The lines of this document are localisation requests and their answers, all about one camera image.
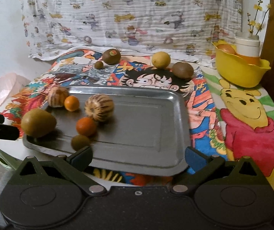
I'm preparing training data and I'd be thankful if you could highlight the large green-brown kiwi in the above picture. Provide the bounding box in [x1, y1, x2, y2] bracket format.
[21, 108, 57, 138]

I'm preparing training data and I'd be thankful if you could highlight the small orange tangerine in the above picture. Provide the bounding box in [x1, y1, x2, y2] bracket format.
[64, 96, 80, 112]

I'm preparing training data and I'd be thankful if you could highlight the striped round fruit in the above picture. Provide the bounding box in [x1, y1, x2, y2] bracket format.
[48, 86, 69, 108]
[85, 94, 115, 122]

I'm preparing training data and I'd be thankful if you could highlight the silver metal tray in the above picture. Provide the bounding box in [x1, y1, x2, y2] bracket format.
[22, 85, 192, 177]

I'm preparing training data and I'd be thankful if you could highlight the small brown kiwi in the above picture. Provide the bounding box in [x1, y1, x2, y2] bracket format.
[94, 61, 104, 70]

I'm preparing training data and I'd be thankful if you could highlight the large kiwi with sticker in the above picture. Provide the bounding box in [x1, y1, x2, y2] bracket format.
[102, 49, 121, 65]

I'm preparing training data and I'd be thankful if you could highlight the yellow lemon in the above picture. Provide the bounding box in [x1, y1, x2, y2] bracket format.
[151, 51, 171, 69]

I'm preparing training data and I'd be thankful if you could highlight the small kiwi on tray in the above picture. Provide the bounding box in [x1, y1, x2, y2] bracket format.
[71, 135, 91, 152]

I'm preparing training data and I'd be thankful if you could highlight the white plastic basin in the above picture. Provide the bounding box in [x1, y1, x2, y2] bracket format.
[0, 73, 31, 106]

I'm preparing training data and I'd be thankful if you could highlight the Luffy anime drawing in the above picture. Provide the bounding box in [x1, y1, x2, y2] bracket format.
[107, 60, 226, 157]

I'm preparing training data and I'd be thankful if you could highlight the red warrior anime drawing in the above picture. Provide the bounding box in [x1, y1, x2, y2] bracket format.
[0, 61, 116, 138]

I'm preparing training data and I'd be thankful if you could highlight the yellow plastic bowl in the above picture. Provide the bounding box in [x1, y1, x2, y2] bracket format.
[212, 40, 271, 88]

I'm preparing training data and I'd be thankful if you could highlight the orange fruit in bowl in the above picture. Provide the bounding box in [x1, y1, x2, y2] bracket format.
[217, 44, 236, 55]

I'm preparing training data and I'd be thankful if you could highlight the white foam cup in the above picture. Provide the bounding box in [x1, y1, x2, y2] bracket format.
[235, 32, 260, 57]

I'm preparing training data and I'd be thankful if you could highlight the white cartoon print blanket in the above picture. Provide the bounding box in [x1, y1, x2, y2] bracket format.
[19, 0, 242, 67]

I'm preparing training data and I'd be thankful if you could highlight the yellow flower sprig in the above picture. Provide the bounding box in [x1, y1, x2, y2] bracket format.
[246, 0, 271, 36]

